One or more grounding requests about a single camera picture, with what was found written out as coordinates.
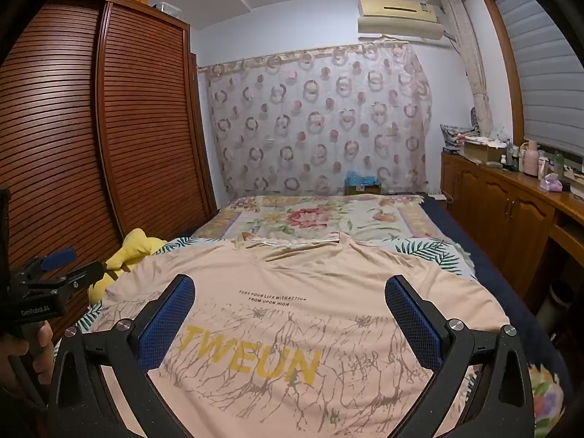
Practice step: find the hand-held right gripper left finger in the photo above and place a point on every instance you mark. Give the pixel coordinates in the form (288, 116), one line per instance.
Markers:
(169, 319)

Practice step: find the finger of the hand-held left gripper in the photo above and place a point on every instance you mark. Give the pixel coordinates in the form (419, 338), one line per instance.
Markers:
(82, 273)
(57, 259)

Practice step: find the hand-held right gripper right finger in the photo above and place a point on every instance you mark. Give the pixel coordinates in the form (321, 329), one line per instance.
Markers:
(417, 324)

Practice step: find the peach printed t-shirt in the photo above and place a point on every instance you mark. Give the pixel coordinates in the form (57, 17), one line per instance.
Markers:
(292, 328)

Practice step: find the person's left hand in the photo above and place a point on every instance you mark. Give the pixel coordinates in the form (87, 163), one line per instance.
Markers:
(43, 340)

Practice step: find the yellow plush toy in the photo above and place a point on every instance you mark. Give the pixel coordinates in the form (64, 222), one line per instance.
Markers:
(132, 246)

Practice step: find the palm leaf bedsheet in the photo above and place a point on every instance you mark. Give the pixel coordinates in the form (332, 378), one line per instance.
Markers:
(429, 253)

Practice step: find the dark blue mattress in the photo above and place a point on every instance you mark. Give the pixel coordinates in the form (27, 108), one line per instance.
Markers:
(497, 283)

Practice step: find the wooden louvered wardrobe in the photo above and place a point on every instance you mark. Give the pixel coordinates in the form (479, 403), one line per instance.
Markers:
(54, 146)

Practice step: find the dark waste bin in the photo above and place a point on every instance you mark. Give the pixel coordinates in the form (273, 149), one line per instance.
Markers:
(556, 303)

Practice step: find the small cardboard box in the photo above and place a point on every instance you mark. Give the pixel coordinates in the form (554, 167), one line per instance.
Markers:
(362, 190)

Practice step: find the wooden sideboard cabinet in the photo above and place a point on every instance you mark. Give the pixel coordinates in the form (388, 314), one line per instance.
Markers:
(492, 200)

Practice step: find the yellow floral cloth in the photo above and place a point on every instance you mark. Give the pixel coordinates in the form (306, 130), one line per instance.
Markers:
(545, 392)

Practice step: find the floral blanket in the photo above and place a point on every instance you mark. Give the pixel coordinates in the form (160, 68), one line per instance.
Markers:
(310, 216)

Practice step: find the open cardboard box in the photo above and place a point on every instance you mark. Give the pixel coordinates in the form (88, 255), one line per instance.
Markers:
(483, 151)

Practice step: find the pink tissue box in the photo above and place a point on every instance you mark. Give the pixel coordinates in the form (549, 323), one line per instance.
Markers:
(552, 184)

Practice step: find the pink thermos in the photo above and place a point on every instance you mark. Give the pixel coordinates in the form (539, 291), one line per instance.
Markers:
(530, 159)

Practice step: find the grey desk fan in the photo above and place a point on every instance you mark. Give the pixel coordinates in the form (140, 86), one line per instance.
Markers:
(474, 117)

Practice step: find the green bottle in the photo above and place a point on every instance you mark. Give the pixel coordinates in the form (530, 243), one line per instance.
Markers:
(559, 162)

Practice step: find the circle patterned sheer curtain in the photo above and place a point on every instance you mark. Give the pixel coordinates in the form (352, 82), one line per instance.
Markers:
(319, 123)

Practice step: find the beige tied curtain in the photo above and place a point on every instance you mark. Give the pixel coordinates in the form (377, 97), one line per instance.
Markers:
(474, 68)

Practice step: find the clear plastic box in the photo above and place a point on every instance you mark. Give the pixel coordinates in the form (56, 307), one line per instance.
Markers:
(167, 7)

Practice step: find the grey window blind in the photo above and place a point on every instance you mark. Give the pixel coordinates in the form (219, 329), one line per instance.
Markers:
(538, 77)

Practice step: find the beige air conditioner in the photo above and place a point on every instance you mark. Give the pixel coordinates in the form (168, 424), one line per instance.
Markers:
(397, 13)

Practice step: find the wooden window frame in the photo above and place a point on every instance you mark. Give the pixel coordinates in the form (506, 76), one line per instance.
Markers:
(497, 54)

